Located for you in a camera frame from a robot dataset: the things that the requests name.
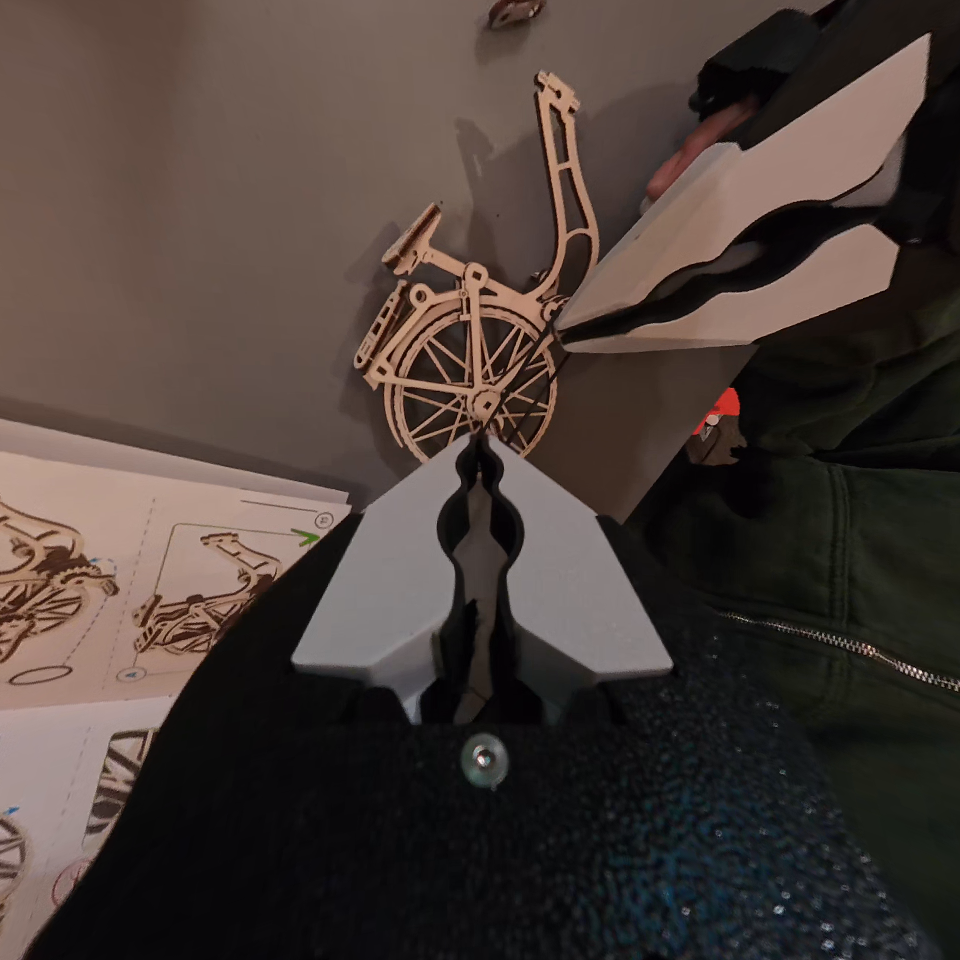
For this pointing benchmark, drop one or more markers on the instruction booklet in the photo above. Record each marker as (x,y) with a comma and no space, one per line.
(112,540)

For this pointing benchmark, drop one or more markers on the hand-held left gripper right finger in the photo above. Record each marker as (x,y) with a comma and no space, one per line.
(577,592)

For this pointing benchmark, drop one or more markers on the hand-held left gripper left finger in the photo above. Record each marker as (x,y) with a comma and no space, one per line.
(382,585)

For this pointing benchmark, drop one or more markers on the wooden bicycle model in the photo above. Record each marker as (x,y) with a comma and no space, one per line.
(472,300)

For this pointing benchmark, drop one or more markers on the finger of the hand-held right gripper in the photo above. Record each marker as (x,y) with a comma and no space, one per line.
(810,292)
(750,180)

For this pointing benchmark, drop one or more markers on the green jacket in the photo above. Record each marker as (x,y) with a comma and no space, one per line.
(840,525)

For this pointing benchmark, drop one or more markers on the red tag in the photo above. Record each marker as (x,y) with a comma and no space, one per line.
(720,412)

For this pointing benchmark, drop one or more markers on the black rubber band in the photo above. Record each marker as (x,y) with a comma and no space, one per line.
(525,376)

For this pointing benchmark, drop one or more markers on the small brown wooden piece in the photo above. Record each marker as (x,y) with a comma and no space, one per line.
(516,11)

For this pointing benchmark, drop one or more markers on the grey desk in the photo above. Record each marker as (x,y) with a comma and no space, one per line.
(187,225)

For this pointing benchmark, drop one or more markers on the person's right hand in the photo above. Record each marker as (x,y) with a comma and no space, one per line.
(705,146)

